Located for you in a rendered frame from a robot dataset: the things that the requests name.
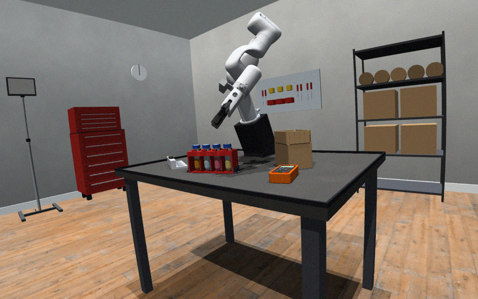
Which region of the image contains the orange digital multimeter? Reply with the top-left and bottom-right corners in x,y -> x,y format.
269,165 -> 298,184

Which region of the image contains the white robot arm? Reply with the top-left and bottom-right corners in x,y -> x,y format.
219,12 -> 281,124

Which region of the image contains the brown cardboard box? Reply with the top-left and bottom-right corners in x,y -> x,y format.
274,130 -> 312,169

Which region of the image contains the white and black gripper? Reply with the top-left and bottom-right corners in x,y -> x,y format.
211,87 -> 246,129

